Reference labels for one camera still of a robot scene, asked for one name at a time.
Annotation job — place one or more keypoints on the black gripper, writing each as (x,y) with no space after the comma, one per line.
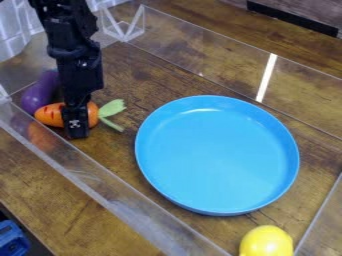
(82,78)

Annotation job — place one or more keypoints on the clear acrylic tray wall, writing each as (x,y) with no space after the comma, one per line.
(76,190)

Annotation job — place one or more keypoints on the blue round plate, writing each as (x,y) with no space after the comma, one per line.
(216,155)

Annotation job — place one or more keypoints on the blue object at corner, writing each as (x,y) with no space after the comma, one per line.
(13,242)

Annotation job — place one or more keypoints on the purple toy eggplant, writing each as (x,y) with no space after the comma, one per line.
(39,94)

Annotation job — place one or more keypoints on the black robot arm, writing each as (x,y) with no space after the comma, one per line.
(69,26)

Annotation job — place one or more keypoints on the orange toy carrot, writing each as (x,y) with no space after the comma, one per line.
(49,114)

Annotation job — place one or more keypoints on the yellow toy lemon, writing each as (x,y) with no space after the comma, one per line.
(266,240)

